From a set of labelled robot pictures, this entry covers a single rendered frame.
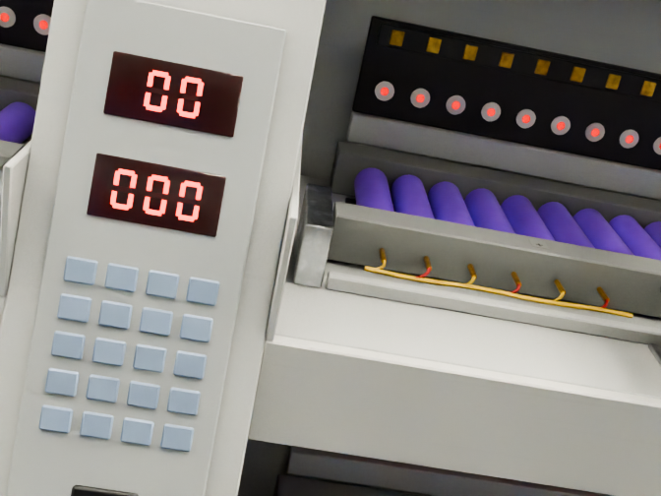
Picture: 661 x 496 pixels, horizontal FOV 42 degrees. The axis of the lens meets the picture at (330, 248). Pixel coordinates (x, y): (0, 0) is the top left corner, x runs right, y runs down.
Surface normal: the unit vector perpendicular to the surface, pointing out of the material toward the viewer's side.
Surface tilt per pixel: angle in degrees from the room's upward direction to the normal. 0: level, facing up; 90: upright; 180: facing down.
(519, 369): 20
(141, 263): 90
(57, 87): 90
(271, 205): 90
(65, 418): 90
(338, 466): 111
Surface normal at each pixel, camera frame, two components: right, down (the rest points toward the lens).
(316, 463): 0.01, 0.41
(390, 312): 0.19, -0.90
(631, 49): 0.08, 0.07
